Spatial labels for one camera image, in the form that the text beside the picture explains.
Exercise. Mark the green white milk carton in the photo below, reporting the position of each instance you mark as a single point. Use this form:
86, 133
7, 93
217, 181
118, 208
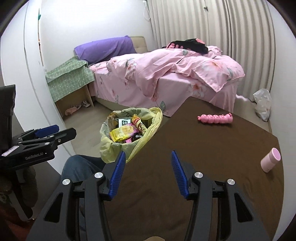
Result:
123, 121

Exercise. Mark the yellow pink chip bag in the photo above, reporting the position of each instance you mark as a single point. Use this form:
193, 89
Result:
123, 133

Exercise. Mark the green checked cloth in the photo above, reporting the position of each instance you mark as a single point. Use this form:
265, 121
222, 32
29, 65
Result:
68, 77

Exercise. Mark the pink slipper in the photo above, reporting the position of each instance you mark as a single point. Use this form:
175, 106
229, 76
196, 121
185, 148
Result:
72, 110

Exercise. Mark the black pink garment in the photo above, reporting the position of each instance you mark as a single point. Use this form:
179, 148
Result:
195, 45

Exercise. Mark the pink cylindrical container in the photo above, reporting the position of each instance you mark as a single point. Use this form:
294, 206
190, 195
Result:
270, 160

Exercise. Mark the pink floral duvet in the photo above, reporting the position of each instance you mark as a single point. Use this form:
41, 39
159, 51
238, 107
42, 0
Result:
213, 68

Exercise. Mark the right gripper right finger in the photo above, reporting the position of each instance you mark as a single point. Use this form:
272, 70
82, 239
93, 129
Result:
236, 217

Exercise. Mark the white plastic bag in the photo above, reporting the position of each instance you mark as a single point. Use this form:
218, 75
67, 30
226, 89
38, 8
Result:
263, 100

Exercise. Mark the yellow trash bag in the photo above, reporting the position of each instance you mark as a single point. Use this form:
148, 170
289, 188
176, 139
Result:
152, 119

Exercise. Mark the purple pillow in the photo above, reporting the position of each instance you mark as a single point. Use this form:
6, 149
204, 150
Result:
103, 50

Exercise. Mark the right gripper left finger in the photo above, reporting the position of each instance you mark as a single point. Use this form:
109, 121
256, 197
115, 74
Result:
76, 210

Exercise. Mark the beige headboard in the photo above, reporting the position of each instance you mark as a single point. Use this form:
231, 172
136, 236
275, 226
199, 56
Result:
139, 44

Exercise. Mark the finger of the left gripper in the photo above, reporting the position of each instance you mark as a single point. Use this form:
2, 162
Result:
47, 144
37, 133

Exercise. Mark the pink floral bed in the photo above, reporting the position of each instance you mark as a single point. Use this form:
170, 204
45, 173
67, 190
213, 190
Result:
172, 90

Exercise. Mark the striped beige curtain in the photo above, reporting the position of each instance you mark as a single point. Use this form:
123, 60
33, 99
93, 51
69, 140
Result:
242, 29

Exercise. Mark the pink pig toy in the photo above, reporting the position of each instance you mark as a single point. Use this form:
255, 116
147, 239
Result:
216, 119

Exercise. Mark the small patterned shoe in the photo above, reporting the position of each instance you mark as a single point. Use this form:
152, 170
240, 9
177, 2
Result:
86, 104

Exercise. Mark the gold red chip bag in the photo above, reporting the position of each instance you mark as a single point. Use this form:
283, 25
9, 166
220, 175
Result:
136, 120

